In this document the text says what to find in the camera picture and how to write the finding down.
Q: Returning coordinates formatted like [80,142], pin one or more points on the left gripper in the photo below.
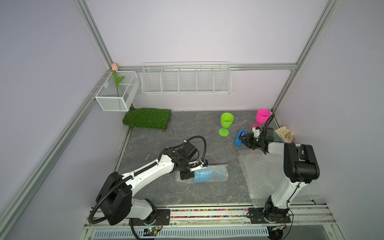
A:
[189,174]

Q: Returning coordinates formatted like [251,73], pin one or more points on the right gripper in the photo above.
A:
[247,139]

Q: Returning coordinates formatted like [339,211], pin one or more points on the blue tape dispenser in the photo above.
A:
[240,136]

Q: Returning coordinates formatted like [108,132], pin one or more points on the blue plastic wine glass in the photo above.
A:
[211,175]

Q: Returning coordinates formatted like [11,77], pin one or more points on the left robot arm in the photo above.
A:
[116,200]

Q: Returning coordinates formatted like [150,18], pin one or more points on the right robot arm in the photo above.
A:
[300,168]

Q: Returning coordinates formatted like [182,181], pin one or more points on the green plastic wine glass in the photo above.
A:
[226,121]

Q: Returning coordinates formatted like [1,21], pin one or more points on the pink plastic wine glass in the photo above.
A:
[261,118]

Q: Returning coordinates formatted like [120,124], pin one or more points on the bubble wrap sheet stack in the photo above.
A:
[263,173]

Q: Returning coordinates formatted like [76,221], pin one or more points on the green dustpan brush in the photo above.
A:
[277,138]

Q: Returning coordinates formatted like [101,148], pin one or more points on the green artificial grass mat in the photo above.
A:
[149,118]

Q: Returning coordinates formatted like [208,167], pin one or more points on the white mesh basket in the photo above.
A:
[107,95]

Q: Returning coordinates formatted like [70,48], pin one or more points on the artificial pink tulip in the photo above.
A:
[118,79]

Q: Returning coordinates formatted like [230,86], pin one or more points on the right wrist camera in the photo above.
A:
[256,131]

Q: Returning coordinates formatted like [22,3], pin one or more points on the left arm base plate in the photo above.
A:
[160,218]

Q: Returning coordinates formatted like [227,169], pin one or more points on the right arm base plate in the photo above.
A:
[263,216]

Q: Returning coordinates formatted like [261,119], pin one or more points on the white wire shelf rack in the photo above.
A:
[186,78]

